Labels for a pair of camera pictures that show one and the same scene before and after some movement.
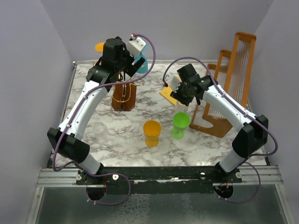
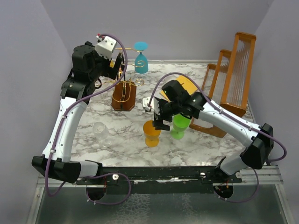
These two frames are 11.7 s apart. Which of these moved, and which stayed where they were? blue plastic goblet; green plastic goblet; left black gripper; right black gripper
Moved: left black gripper; right black gripper
Stayed: blue plastic goblet; green plastic goblet
